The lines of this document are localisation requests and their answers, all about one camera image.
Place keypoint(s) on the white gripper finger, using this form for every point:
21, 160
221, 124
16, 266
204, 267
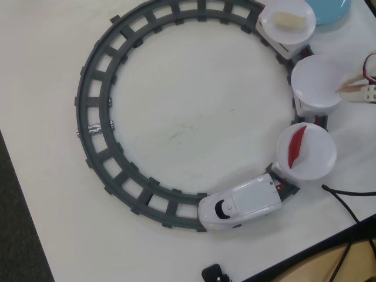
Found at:
359, 94

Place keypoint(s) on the red toy sushi topping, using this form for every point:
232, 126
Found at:
296, 145

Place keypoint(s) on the blue dish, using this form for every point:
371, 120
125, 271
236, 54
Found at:
330, 10

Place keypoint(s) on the cream toy sushi rice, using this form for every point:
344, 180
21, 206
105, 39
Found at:
289, 20

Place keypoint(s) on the white Shinkansen toy locomotive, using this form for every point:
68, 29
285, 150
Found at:
243, 202

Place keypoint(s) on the empty white plate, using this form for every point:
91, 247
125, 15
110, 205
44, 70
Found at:
314, 82

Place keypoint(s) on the white train car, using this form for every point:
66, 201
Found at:
286, 49
314, 111

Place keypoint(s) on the white plate with red topping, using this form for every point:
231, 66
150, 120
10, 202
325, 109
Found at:
317, 152

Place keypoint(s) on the white plate with rice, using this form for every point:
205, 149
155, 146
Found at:
289, 33

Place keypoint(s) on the light wooden furniture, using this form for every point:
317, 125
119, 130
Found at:
317, 258

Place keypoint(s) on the black plastic device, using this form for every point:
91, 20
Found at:
214, 273

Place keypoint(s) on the silver foil tape piece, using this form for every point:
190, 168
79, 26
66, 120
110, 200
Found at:
94, 129

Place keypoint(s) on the grey circular toy train track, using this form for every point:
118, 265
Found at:
88, 97

